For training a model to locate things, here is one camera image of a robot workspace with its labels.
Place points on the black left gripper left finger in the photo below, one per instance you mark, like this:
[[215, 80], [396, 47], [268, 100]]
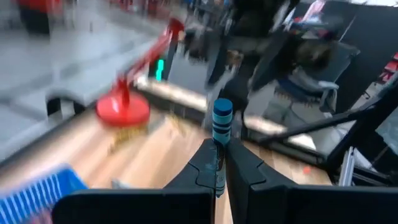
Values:
[[140, 205]]

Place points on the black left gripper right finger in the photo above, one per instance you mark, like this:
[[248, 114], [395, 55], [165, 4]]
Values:
[[311, 205]]

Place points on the blue crayon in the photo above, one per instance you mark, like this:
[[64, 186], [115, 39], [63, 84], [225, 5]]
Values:
[[222, 124]]

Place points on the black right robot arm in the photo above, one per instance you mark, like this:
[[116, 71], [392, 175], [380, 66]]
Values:
[[248, 18]]

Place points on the orange pencil cap eraser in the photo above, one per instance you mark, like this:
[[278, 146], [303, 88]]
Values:
[[307, 170]]

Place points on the red desk lamp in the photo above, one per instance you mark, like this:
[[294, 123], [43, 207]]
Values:
[[122, 109]]

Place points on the blue plastic basket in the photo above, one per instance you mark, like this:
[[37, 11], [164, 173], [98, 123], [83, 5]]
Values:
[[31, 199]]

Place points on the black partition wall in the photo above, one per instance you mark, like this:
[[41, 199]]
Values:
[[373, 31]]

